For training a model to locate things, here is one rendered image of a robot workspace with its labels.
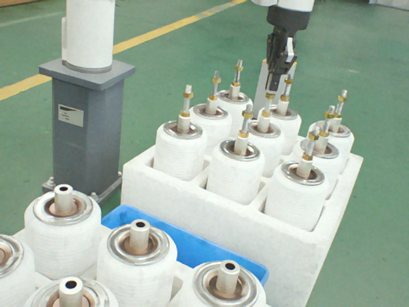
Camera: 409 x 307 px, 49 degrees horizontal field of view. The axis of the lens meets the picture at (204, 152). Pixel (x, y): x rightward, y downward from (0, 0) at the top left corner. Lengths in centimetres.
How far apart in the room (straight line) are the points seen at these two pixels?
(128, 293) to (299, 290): 35
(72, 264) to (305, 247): 36
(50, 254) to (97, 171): 43
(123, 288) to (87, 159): 49
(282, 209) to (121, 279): 33
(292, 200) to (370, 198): 58
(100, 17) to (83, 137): 25
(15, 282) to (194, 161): 42
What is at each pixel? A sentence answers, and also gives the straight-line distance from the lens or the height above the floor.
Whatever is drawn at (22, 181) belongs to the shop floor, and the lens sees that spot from 114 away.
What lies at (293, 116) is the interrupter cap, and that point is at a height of 25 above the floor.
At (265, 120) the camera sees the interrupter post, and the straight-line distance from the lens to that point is 88.
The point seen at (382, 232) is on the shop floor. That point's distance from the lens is 118.
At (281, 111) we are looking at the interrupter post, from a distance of 100.
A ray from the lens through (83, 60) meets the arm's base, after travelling 93.
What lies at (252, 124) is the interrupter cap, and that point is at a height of 25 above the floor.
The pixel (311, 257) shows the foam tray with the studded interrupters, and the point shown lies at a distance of 76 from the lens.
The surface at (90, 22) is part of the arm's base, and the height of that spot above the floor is 40.
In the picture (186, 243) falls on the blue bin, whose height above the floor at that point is 10.
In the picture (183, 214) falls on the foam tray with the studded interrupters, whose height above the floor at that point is 13.
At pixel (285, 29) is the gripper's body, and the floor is 46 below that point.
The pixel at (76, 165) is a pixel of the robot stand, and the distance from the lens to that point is 101.
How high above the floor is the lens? 61
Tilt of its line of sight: 28 degrees down
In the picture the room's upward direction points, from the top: 10 degrees clockwise
